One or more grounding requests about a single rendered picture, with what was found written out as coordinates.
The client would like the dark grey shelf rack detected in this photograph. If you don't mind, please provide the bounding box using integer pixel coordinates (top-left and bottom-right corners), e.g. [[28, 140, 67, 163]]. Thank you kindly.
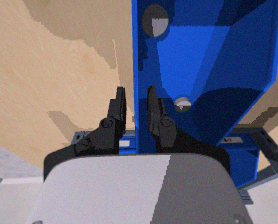
[[71, 127, 278, 205]]

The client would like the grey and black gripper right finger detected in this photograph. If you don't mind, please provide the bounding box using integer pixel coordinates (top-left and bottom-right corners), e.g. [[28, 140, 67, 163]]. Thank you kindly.
[[147, 86, 231, 177]]

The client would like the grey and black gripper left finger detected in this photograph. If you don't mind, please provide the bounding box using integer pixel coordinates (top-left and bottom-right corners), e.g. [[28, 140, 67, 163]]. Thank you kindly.
[[43, 87, 127, 183]]

